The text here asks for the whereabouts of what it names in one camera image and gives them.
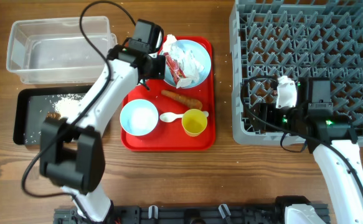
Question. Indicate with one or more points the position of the white plastic spoon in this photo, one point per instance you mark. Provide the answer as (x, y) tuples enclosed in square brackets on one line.
[(172, 117)]

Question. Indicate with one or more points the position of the black waste tray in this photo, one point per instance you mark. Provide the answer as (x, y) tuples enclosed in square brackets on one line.
[(24, 95)]

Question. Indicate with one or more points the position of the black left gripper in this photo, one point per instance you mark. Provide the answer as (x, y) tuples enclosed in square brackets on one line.
[(159, 73)]

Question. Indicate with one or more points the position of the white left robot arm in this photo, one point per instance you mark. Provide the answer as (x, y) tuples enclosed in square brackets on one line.
[(71, 149)]

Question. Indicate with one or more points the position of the red plastic tray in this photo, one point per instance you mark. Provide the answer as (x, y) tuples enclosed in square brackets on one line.
[(171, 136)]

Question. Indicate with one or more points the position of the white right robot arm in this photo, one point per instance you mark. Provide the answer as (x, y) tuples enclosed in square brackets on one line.
[(333, 143)]

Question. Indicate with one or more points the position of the red snack wrapper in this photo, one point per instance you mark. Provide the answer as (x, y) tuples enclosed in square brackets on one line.
[(175, 70)]

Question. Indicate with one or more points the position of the white tissue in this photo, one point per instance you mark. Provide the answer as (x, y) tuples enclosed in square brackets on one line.
[(186, 60)]

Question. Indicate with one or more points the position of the yellow plastic cup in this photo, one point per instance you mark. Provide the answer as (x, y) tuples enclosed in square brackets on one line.
[(194, 122)]

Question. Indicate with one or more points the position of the clear plastic bin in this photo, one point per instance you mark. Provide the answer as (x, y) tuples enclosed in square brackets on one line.
[(59, 50)]

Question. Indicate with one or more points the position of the light blue bowl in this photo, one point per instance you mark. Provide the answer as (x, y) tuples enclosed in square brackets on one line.
[(139, 117)]

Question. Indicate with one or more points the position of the light blue plate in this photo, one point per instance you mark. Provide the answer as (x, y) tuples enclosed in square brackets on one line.
[(201, 55)]

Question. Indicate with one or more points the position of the orange carrot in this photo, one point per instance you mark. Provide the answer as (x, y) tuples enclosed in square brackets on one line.
[(191, 103)]

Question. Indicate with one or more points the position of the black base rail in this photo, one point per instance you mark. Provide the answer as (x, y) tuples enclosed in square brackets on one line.
[(262, 213)]

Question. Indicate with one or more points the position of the grey-blue dishwasher rack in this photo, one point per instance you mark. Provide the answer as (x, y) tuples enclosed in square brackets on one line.
[(296, 39)]

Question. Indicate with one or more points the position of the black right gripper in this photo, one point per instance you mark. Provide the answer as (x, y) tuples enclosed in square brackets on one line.
[(264, 111)]

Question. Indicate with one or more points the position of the white rice pile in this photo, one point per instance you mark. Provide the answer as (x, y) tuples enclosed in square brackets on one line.
[(39, 106)]

